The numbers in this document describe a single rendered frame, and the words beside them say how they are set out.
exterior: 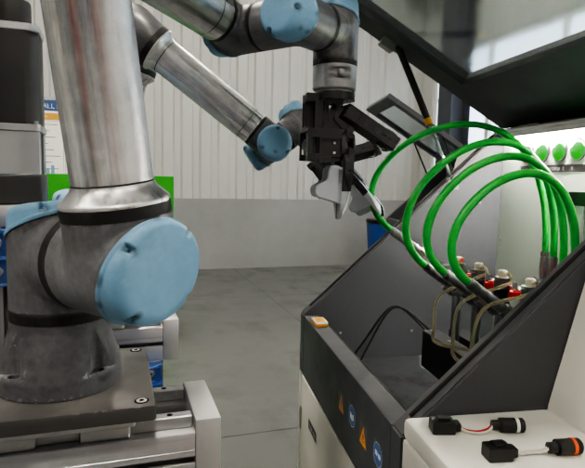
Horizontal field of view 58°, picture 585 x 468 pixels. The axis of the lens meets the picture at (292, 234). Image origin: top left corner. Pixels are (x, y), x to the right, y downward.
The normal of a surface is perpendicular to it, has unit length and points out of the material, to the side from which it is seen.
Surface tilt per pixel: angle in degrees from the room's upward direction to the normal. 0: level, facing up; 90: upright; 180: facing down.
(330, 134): 90
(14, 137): 90
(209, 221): 90
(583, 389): 76
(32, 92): 90
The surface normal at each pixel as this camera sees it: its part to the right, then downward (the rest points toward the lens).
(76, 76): -0.09, 0.22
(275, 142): 0.13, 0.11
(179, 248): 0.80, 0.21
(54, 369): 0.27, -0.20
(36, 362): 0.04, -0.20
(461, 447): 0.02, -0.99
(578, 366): -0.95, -0.24
